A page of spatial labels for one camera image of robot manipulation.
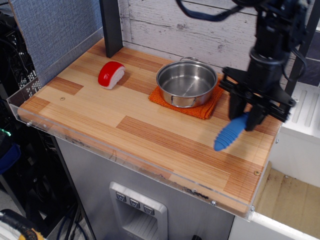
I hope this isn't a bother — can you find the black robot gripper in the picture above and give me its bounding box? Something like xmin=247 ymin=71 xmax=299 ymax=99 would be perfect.
xmin=219 ymin=53 xmax=296 ymax=132

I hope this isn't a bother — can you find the blue handled metal spoon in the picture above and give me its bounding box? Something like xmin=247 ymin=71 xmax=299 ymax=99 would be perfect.
xmin=213 ymin=112 xmax=249 ymax=151

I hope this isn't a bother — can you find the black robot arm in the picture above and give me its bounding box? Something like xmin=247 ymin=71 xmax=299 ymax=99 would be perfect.
xmin=220 ymin=0 xmax=310 ymax=131

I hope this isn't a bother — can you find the orange woven cloth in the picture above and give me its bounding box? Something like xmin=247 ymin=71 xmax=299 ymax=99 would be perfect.
xmin=148 ymin=74 xmax=224 ymax=120

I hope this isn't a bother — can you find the stainless steel pot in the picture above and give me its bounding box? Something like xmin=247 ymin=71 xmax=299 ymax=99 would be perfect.
xmin=156 ymin=57 xmax=218 ymax=109

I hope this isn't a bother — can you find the white toy sink unit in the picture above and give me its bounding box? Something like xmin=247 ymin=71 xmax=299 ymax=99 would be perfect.
xmin=229 ymin=83 xmax=320 ymax=240

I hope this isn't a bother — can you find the clear acrylic table guard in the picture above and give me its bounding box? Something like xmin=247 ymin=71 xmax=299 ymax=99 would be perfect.
xmin=12 ymin=38 xmax=280 ymax=219

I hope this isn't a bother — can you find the silver toy fridge cabinet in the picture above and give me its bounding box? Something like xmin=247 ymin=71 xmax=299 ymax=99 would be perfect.
xmin=57 ymin=139 xmax=234 ymax=240

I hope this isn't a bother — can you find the red white toy sushi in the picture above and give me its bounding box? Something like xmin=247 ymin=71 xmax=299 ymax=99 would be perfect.
xmin=98 ymin=61 xmax=126 ymax=90

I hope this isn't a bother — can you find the grey water dispenser panel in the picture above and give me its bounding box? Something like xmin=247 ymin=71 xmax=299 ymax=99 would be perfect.
xmin=109 ymin=181 xmax=169 ymax=240

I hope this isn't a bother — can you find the blue fabric panel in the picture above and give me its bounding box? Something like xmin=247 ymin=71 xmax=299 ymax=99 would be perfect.
xmin=9 ymin=0 xmax=103 ymax=86

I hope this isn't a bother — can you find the yellow black object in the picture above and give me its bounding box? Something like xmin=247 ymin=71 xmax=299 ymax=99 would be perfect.
xmin=0 ymin=209 xmax=46 ymax=240

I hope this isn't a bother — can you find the black right vertical post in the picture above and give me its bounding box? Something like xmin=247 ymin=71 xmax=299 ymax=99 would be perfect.
xmin=284 ymin=0 xmax=320 ymax=95

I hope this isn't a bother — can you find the black vertical post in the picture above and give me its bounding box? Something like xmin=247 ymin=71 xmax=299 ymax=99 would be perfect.
xmin=284 ymin=0 xmax=320 ymax=95
xmin=99 ymin=0 xmax=123 ymax=58

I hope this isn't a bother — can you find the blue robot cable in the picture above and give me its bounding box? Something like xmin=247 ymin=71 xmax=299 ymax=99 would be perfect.
xmin=175 ymin=0 xmax=245 ymax=22

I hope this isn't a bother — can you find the black left vertical post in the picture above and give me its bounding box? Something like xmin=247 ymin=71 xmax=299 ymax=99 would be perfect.
xmin=99 ymin=0 xmax=123 ymax=58

